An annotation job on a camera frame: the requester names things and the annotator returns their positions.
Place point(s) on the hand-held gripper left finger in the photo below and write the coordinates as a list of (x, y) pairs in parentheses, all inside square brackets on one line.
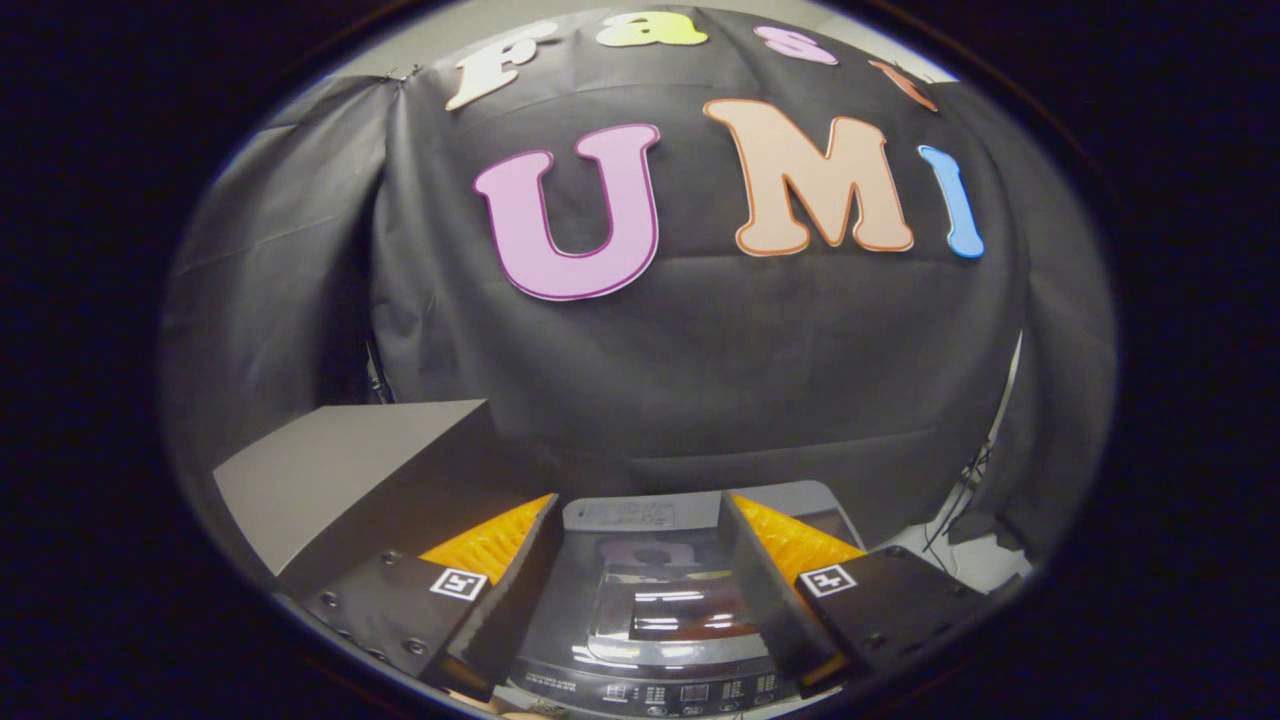
[(505, 600)]

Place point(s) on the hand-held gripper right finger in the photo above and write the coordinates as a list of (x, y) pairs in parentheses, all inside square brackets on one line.
[(760, 600)]

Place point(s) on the dark washing machine lid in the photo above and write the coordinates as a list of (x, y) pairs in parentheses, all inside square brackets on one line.
[(650, 610)]

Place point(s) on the beige and black cabinet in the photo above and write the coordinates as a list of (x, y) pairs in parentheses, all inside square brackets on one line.
[(340, 470)]

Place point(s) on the grey washing machine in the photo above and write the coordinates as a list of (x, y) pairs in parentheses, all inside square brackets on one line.
[(640, 692)]

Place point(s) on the black backdrop cloth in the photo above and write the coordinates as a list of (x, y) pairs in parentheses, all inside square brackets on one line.
[(700, 350)]

